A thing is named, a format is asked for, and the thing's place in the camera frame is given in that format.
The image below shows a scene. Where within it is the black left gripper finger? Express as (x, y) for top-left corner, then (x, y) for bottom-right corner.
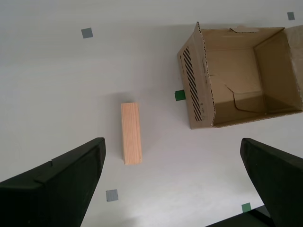
(240, 138), (303, 227)
(0, 137), (107, 227)

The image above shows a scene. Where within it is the light wooden block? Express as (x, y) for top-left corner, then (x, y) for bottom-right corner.
(121, 102), (143, 166)

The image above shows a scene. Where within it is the open brown cardboard box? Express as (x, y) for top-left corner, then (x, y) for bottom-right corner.
(177, 21), (303, 130)

